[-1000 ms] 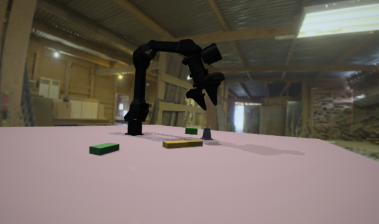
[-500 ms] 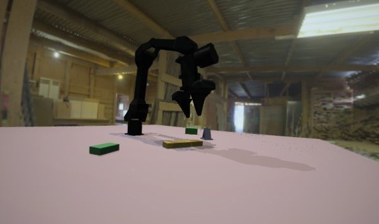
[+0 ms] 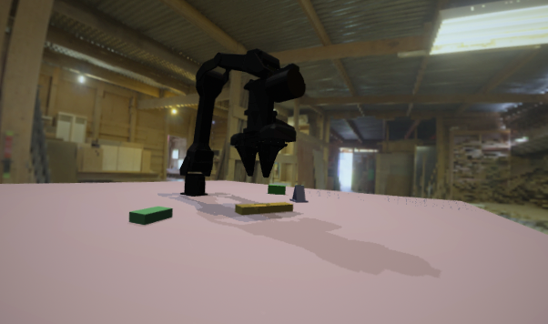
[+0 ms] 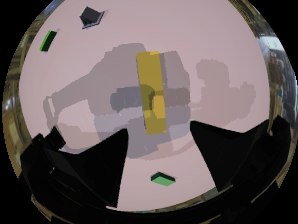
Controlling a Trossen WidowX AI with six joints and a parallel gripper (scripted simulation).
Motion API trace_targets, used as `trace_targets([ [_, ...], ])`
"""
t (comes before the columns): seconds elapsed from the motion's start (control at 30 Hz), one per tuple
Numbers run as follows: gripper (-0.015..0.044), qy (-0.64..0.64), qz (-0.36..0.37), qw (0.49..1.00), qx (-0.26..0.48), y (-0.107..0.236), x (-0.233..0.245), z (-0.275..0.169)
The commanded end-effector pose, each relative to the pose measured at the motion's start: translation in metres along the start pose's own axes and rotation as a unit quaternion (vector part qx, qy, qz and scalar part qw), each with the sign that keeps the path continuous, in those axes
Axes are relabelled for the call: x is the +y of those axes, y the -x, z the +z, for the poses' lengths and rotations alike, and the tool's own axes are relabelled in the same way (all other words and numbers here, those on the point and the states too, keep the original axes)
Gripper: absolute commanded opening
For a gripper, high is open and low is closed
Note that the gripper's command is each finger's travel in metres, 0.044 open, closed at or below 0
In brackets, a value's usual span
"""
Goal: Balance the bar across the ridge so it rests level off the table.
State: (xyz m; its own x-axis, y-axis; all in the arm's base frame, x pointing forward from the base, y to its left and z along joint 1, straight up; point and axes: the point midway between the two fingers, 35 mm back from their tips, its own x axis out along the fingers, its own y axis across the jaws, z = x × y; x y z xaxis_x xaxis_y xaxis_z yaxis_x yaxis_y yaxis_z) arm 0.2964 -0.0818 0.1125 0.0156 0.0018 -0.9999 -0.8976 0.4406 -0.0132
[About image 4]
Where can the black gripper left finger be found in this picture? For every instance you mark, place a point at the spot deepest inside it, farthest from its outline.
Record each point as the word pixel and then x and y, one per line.
pixel 99 168

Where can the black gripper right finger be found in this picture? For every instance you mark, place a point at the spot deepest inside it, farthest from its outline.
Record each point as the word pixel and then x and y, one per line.
pixel 225 151

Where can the yellow bar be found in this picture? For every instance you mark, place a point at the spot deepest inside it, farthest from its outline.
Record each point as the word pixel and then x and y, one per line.
pixel 149 73

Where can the green rectangular bar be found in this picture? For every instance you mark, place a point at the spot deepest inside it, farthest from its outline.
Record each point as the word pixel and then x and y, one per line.
pixel 161 178

